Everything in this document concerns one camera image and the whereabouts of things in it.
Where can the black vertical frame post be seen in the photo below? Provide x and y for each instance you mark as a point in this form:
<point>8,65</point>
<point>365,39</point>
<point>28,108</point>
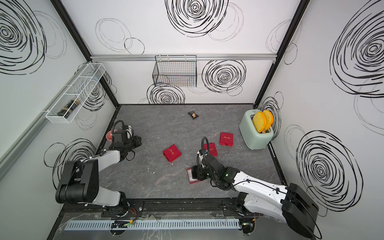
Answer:
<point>303,4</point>
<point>65,17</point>

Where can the orange toast slice back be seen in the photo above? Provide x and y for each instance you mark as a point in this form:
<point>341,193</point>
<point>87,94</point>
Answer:
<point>269,119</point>

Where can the white slotted cable duct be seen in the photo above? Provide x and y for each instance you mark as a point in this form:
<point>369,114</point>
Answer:
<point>191,224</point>

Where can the small black snack packet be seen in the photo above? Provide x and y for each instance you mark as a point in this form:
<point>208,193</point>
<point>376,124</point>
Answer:
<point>193,115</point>

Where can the yellow toast slice front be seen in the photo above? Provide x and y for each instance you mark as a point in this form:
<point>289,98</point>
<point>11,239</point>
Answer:
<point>259,121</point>

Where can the white wire wall shelf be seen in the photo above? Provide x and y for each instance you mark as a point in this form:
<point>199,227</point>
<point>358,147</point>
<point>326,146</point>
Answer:
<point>86,87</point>

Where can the black vertical frame post left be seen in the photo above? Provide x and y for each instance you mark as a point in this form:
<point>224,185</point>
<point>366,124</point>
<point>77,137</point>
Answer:
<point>65,17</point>

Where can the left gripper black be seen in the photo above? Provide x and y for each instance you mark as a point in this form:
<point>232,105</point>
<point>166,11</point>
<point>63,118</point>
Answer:
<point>137,143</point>

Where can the red jewelry box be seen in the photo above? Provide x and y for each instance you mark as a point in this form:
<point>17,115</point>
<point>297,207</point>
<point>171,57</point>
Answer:
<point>190,173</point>
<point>172,153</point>

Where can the black vertical frame post right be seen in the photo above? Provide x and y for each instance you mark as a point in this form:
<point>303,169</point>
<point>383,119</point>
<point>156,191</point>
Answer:
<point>303,4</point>

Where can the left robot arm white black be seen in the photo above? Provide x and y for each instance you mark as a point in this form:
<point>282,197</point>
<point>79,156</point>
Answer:
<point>79,183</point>

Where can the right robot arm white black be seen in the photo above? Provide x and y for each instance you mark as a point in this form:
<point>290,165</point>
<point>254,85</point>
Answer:
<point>289,204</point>

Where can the black wire wall basket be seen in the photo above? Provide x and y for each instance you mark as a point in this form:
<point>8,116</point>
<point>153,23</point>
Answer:
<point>175,70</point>

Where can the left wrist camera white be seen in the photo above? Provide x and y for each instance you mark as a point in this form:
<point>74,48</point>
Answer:
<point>128,132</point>

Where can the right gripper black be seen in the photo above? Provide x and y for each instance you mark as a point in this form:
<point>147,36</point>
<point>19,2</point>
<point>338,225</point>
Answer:
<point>199,172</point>

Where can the mint green toaster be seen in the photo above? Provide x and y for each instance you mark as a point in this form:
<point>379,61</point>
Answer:
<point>253,139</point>

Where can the pink plastic cup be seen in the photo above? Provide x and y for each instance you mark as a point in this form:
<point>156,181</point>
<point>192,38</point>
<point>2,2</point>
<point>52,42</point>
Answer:
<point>109,136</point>

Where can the dark bottle on shelf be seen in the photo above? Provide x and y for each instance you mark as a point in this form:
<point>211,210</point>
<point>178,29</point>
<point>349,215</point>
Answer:
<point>68,108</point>

